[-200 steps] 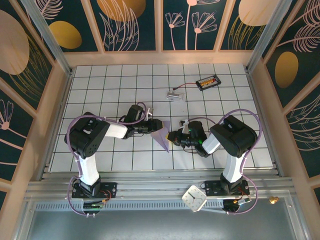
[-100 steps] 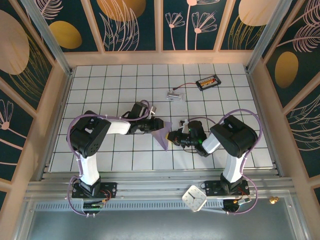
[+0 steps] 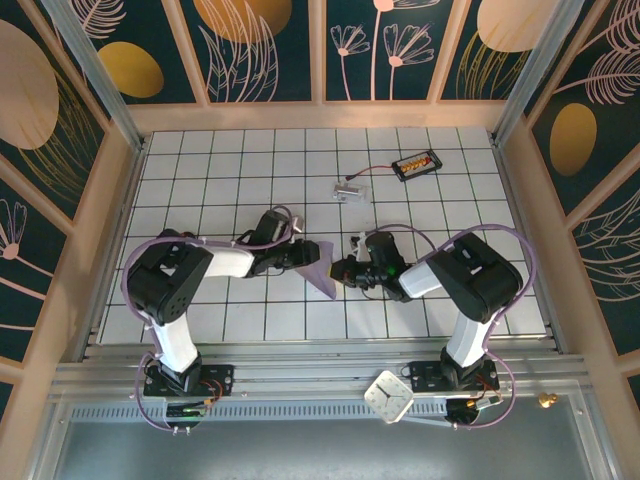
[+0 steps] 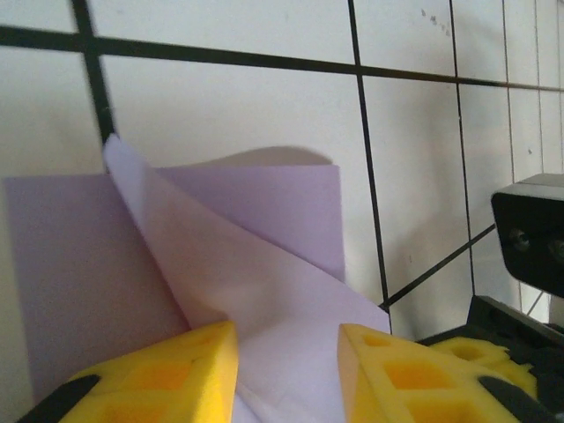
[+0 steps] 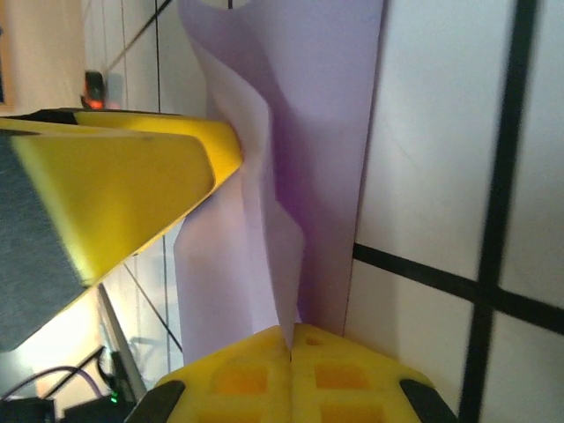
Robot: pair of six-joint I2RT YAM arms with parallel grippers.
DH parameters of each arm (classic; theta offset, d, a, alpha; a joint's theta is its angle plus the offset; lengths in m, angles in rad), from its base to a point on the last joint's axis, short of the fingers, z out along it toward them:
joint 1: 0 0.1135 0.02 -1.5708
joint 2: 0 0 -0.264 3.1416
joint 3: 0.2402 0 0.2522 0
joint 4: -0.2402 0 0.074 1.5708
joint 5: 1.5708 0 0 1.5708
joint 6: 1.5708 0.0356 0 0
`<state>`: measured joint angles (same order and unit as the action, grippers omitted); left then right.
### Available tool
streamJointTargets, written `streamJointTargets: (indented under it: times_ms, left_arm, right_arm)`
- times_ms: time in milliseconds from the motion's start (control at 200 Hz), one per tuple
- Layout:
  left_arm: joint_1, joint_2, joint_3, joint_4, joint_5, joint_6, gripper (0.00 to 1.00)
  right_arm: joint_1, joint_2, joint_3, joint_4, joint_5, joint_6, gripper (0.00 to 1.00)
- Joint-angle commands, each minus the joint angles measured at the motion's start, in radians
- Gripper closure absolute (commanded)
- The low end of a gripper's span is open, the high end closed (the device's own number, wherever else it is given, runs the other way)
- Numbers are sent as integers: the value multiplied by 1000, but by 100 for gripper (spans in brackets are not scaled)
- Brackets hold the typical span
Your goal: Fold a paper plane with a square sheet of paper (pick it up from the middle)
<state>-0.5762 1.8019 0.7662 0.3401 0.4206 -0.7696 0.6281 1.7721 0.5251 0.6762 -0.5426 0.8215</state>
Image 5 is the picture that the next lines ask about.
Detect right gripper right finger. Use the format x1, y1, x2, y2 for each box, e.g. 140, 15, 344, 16
290, 323, 460, 423

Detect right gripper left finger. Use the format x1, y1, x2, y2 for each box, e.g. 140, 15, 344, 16
125, 324, 293, 423

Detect lilac square paper sheet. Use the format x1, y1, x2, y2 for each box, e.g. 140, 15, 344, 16
174, 0, 389, 367

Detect orange black utility knife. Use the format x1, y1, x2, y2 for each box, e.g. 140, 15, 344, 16
81, 69, 109, 111

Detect aluminium table edge rail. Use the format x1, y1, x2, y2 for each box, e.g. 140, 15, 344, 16
96, 284, 149, 397

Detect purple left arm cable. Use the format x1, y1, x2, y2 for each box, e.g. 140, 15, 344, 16
0, 364, 107, 406

